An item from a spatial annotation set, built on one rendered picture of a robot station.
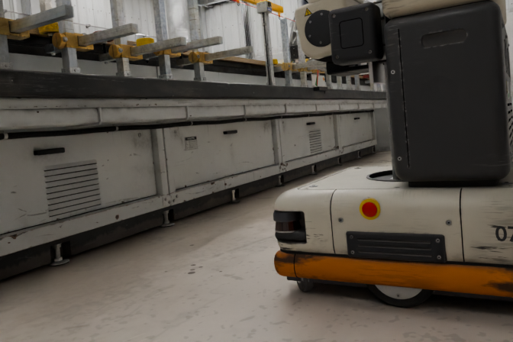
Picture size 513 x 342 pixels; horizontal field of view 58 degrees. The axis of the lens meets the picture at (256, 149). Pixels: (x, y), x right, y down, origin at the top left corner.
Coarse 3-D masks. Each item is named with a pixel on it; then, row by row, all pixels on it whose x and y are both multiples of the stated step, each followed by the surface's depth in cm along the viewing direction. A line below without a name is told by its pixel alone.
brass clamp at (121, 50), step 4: (112, 44) 180; (120, 44) 180; (124, 44) 182; (112, 48) 180; (116, 48) 179; (120, 48) 179; (124, 48) 182; (128, 48) 184; (112, 52) 180; (116, 52) 179; (120, 52) 180; (124, 52) 182; (128, 52) 184; (112, 56) 180; (116, 56) 180; (120, 56) 181; (124, 56) 182; (128, 56) 183; (132, 56) 185; (136, 56) 187; (140, 56) 189; (132, 60) 192
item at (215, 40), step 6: (216, 36) 194; (192, 42) 200; (198, 42) 198; (204, 42) 197; (210, 42) 196; (216, 42) 194; (222, 42) 196; (174, 48) 205; (180, 48) 204; (186, 48) 202; (192, 48) 200; (198, 48) 202; (144, 54) 214; (150, 54) 212
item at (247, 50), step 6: (240, 48) 217; (246, 48) 216; (252, 48) 217; (210, 54) 226; (216, 54) 224; (222, 54) 223; (228, 54) 221; (234, 54) 219; (240, 54) 219; (180, 60) 235; (186, 60) 234; (210, 60) 230; (180, 66) 237
